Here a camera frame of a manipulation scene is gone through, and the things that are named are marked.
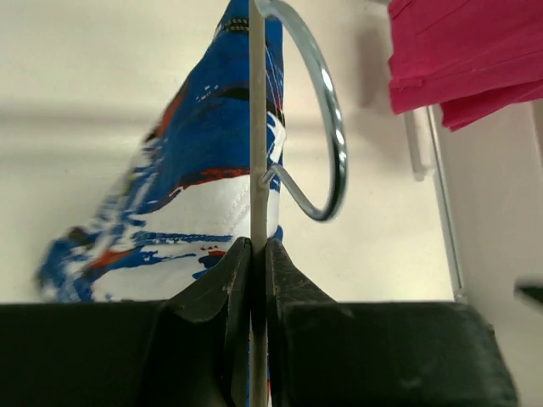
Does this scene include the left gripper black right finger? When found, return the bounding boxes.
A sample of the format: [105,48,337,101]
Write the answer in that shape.
[266,239,519,406]

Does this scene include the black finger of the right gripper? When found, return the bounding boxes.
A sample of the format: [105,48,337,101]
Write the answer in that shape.
[514,280,543,311]

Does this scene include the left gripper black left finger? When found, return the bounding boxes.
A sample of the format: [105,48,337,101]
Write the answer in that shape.
[1,238,251,406]

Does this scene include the blue white red patterned trousers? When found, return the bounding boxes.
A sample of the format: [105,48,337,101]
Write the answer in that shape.
[33,0,289,304]

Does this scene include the clear plastic hanger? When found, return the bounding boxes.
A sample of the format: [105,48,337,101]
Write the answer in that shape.
[249,1,348,406]

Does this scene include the white and silver clothes rack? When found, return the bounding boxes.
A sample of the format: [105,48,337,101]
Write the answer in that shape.
[403,107,436,181]

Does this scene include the magenta pink garment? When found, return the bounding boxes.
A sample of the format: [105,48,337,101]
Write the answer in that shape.
[388,0,542,131]

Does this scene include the aluminium rail at right wall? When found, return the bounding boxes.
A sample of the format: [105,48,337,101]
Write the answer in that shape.
[425,106,468,304]

